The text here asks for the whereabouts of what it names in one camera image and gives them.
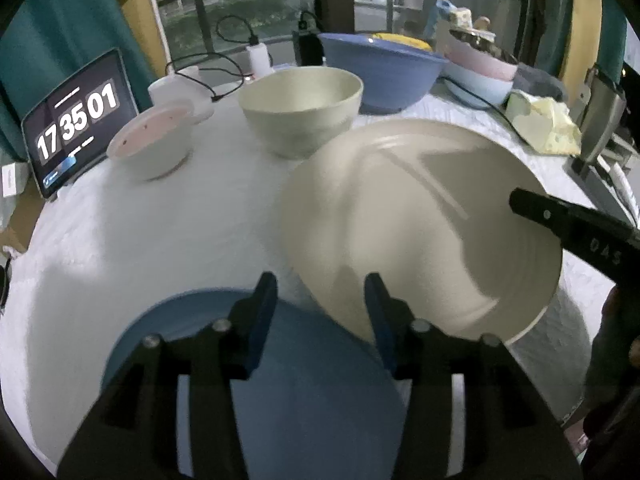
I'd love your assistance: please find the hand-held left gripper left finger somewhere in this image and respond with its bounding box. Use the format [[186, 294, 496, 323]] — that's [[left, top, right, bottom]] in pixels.
[[57, 271, 278, 480]]

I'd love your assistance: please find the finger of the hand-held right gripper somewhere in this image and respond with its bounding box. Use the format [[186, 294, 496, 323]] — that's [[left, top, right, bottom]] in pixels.
[[509, 187, 596, 257]]

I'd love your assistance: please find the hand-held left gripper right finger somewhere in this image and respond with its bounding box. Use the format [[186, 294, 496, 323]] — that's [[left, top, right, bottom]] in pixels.
[[364, 272, 583, 480]]

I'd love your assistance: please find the large cream plate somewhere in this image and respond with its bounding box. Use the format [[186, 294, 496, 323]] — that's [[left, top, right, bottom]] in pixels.
[[278, 118, 564, 347]]

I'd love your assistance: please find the blue plate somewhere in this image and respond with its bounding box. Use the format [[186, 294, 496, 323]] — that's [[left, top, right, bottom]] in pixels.
[[100, 287, 407, 480]]

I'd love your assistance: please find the cream bowl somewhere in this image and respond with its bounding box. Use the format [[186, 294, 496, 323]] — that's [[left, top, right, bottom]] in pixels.
[[238, 66, 364, 160]]

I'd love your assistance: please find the large blue bowl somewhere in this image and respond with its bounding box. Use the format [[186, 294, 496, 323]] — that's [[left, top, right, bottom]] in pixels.
[[318, 32, 450, 115]]

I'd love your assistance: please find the person's right hand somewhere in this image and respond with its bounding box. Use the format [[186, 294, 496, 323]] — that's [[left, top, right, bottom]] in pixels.
[[586, 284, 640, 411]]

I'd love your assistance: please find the yellow cloth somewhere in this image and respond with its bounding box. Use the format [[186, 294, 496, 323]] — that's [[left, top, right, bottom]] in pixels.
[[506, 90, 582, 156]]

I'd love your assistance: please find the dark grey metal object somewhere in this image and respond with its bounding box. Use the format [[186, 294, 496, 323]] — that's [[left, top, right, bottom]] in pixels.
[[565, 62, 640, 223]]

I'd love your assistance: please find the grey cloth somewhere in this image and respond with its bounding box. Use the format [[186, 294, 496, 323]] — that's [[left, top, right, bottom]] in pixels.
[[514, 62, 568, 102]]

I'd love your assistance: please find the pink speckled bowl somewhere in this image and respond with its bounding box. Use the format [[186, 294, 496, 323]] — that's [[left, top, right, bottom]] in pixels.
[[106, 102, 196, 182]]

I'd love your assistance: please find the blue white snack bag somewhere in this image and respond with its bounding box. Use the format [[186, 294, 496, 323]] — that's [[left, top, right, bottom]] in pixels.
[[434, 0, 474, 36]]

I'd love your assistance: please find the yellow wipes package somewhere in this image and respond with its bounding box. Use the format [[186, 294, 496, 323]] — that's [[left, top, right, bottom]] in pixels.
[[372, 33, 434, 52]]

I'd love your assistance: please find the white cup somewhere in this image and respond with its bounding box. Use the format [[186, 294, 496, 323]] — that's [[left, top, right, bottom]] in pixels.
[[148, 66, 217, 126]]

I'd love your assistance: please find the white charger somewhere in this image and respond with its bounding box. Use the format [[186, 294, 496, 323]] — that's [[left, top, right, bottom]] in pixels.
[[246, 35, 274, 78]]

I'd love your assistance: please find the cardboard box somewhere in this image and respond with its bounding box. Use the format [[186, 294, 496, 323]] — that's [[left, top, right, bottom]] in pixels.
[[0, 194, 45, 261]]

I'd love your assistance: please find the black power adapter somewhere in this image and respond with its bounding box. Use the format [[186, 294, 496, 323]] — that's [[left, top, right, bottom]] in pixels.
[[291, 10, 326, 67]]

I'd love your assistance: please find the tablet with clock display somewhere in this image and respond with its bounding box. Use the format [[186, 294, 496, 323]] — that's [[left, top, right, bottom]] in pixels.
[[21, 48, 139, 199]]

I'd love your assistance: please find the small white box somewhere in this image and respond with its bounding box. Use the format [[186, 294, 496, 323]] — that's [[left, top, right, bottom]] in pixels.
[[0, 162, 27, 199]]

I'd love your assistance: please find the balcony railing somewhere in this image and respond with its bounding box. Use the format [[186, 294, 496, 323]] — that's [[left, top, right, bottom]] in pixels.
[[156, 0, 416, 58]]

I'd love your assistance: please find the teal curtain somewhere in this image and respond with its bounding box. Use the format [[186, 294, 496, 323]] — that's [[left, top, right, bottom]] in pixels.
[[0, 0, 168, 171]]

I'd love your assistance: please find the black pot power cable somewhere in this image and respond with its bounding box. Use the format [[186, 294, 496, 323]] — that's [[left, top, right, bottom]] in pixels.
[[440, 75, 533, 146]]

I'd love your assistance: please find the black usb cable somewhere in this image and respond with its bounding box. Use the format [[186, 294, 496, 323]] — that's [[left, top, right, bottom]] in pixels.
[[164, 52, 253, 105]]

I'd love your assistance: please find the black charger cable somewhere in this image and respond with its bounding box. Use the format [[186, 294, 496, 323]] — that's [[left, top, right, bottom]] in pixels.
[[216, 15, 260, 47]]

